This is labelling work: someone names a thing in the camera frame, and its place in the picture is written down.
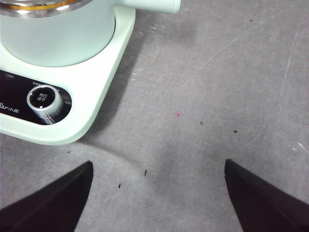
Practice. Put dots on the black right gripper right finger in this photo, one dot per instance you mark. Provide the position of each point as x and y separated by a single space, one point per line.
265 207

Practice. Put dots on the silver control knob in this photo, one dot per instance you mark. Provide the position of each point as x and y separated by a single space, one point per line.
43 99

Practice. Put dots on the mint green steamer pot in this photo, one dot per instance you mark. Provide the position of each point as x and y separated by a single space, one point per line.
55 41

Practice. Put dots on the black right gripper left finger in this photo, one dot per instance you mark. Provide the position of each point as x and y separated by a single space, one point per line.
48 207

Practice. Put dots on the mint green breakfast machine base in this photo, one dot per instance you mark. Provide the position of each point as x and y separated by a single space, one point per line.
101 72

